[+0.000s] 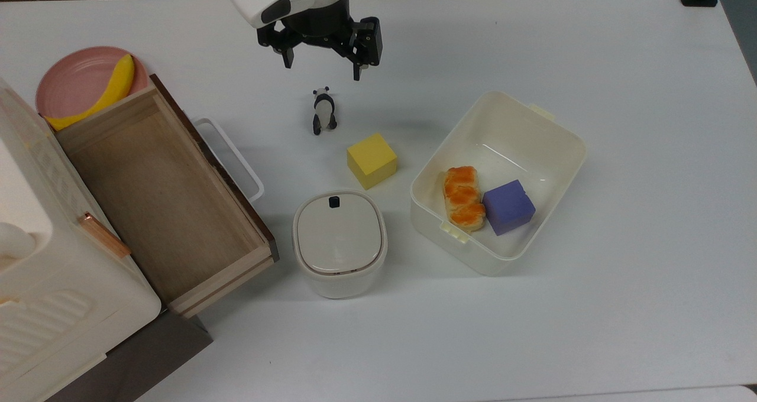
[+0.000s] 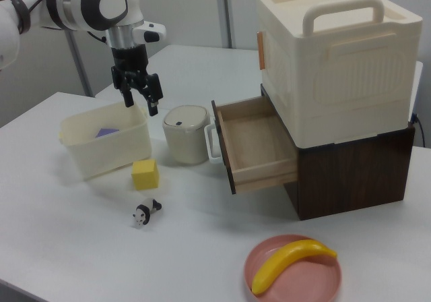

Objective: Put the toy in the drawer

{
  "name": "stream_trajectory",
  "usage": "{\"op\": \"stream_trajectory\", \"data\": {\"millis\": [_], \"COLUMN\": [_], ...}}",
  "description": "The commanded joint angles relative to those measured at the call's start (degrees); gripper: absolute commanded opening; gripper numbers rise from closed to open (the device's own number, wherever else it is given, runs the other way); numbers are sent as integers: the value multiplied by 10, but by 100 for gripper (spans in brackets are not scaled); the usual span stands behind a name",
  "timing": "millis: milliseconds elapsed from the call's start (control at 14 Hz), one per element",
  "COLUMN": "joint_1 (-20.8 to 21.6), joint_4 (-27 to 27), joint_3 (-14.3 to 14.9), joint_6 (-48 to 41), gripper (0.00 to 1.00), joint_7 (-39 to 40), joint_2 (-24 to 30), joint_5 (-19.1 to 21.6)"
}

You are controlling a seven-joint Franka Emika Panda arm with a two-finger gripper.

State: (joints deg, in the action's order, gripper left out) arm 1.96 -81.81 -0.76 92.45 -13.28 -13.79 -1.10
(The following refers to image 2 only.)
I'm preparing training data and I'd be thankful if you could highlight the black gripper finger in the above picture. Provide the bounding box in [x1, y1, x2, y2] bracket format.
[121, 78, 136, 109]
[135, 73, 165, 117]

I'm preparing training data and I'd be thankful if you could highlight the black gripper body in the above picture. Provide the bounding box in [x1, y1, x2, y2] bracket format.
[110, 44, 152, 91]

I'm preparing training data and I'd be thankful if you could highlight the small panda toy figure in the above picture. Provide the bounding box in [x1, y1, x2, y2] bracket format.
[131, 197, 162, 229]

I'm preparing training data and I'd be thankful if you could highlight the yellow toy banana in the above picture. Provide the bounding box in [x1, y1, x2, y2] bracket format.
[251, 239, 338, 296]

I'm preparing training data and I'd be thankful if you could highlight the purple flat block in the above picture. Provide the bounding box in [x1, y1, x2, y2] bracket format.
[94, 127, 121, 139]

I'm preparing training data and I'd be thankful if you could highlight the cream plastic open bin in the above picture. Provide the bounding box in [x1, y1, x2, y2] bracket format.
[58, 100, 152, 181]

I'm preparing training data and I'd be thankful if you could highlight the cream mini lidded trash can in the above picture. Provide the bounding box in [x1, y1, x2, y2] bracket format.
[162, 104, 213, 165]

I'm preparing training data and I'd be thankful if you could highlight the yellow foam cube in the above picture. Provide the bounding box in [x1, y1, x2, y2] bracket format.
[131, 158, 160, 191]

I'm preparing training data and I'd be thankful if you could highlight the orange latch tab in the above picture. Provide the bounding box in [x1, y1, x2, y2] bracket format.
[257, 31, 267, 71]

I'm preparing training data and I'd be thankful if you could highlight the cream plastic storage box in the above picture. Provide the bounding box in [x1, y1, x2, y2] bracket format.
[255, 0, 424, 148]

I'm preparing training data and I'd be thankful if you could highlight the dark wood cabinet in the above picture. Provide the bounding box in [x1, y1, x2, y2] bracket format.
[259, 82, 416, 221]

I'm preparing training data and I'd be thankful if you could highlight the pink plate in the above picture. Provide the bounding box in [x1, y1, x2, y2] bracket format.
[244, 234, 343, 302]

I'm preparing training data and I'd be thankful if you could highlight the wooden drawer with white handle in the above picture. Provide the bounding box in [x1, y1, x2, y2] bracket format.
[203, 94, 300, 195]

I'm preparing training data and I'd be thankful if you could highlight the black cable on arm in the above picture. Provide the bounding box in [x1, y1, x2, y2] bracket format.
[0, 0, 112, 44]

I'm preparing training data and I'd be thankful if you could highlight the black cable by cabinet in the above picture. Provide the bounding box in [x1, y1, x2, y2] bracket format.
[410, 112, 427, 148]

